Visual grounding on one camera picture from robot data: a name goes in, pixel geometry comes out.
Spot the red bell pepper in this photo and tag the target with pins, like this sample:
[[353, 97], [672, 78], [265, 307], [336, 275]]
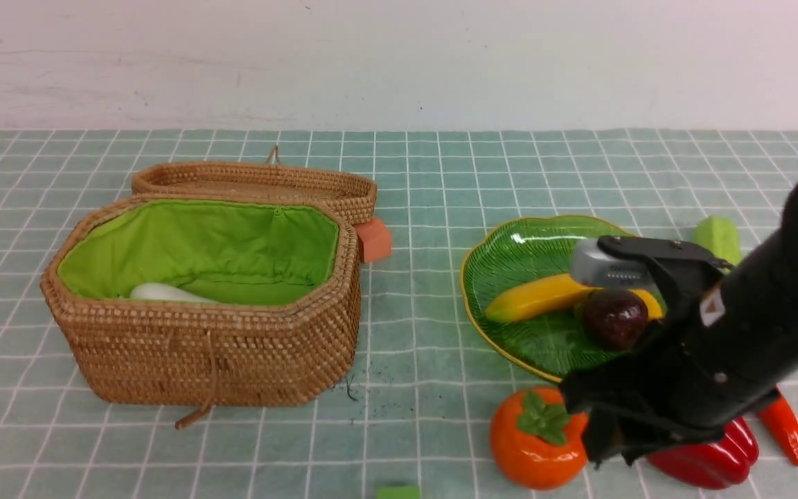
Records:
[[715, 466]]

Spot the orange foam cube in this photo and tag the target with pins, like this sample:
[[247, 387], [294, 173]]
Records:
[[375, 240]]

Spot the green cucumber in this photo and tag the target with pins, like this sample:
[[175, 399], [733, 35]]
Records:
[[720, 236]]

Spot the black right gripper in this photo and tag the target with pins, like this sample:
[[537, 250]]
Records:
[[662, 397]]

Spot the orange carrot with leaves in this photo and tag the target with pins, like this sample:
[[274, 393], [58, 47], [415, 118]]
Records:
[[780, 421]]

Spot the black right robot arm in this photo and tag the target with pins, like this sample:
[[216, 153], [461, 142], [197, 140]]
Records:
[[729, 336]]

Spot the green checked tablecloth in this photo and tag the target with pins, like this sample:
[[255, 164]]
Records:
[[415, 409]]

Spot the green foam block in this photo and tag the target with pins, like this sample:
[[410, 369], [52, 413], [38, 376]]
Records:
[[398, 492]]

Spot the woven wicker basket green lining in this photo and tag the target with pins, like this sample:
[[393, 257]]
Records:
[[285, 275]]

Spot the purple mangosteen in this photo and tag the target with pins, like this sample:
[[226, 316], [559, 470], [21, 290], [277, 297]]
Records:
[[614, 319]]

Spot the white radish with leaves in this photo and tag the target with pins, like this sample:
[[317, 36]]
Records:
[[157, 291]]

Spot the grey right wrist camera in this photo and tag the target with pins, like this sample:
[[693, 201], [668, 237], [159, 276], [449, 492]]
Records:
[[606, 261]]

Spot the orange persimmon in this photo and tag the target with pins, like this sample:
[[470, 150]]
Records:
[[535, 442]]

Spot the woven wicker basket lid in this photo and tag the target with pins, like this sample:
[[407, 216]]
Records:
[[349, 195]]

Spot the yellow banana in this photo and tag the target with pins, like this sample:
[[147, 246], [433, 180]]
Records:
[[545, 295]]

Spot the green leaf-shaped glass plate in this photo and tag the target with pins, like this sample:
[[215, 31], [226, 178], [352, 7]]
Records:
[[524, 250]]

